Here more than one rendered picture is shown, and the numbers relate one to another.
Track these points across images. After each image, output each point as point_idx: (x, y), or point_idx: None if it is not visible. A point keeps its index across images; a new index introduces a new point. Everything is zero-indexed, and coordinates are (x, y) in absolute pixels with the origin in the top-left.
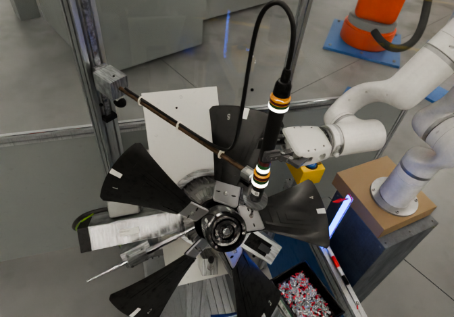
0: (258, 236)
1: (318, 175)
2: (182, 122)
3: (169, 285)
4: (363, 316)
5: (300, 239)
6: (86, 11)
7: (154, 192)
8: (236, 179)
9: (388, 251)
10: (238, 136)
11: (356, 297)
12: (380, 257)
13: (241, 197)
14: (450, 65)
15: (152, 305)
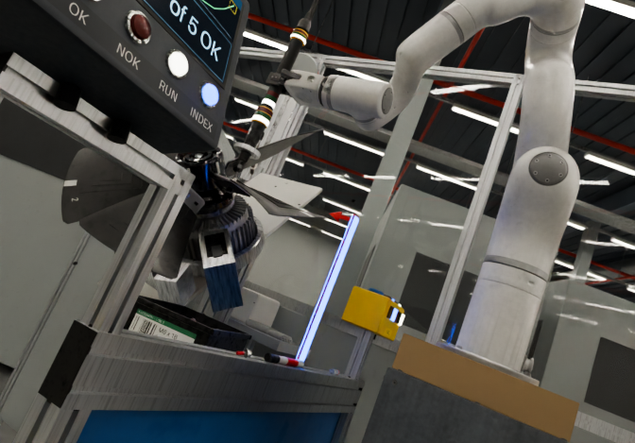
0: (224, 239)
1: (376, 308)
2: (270, 194)
3: (112, 193)
4: (231, 354)
5: (251, 194)
6: (272, 128)
7: None
8: None
9: (403, 412)
10: None
11: (256, 361)
12: (382, 421)
13: (253, 243)
14: (441, 14)
15: (82, 195)
